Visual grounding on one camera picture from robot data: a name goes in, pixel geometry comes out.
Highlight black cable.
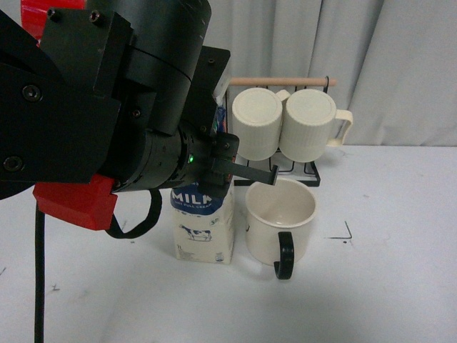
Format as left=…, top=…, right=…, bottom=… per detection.
left=32, top=189, right=164, bottom=343

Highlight grey curtain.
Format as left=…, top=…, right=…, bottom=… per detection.
left=205, top=1, right=456, bottom=146

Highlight white blue milk carton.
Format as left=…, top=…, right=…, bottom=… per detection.
left=170, top=93, right=236, bottom=265

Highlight right cream ribbed mug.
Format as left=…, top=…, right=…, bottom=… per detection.
left=278, top=89, right=353, bottom=163

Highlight cream ribbed mug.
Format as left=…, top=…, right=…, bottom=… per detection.
left=232, top=88, right=291, bottom=161
left=278, top=89, right=353, bottom=163

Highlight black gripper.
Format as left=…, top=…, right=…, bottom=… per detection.
left=178, top=121, right=278, bottom=197

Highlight cream mug with black handle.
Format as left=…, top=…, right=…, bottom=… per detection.
left=245, top=179, right=318, bottom=280

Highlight black wire mug rack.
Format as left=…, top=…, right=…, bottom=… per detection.
left=228, top=75, right=337, bottom=189

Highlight left cream ribbed mug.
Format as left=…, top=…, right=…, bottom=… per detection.
left=232, top=88, right=291, bottom=161

